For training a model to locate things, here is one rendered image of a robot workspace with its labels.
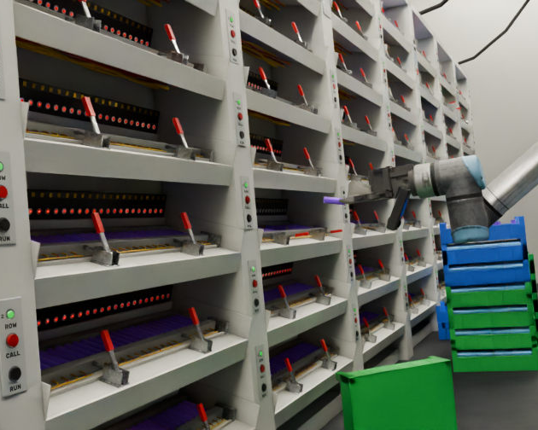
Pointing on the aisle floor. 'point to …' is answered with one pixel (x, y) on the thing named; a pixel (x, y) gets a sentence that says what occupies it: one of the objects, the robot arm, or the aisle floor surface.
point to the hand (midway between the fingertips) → (345, 202)
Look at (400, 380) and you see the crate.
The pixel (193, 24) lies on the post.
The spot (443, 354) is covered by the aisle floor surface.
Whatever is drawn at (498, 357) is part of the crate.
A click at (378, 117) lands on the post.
